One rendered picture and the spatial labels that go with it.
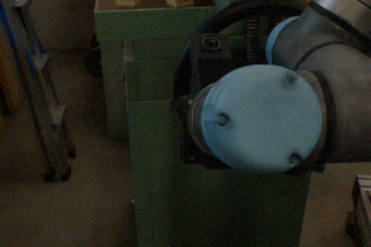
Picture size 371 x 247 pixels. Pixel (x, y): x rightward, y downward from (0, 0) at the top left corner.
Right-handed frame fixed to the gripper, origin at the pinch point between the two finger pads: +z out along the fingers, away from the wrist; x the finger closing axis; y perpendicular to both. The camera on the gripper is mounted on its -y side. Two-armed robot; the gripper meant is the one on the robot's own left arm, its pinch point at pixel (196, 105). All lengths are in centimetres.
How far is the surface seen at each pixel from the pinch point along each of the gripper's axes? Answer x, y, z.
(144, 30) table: -7.2, -15.4, 18.2
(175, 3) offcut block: -1.2, -20.2, 16.5
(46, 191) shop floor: -49, 31, 117
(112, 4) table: -13.4, -21.0, 20.4
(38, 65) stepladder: -48, -21, 105
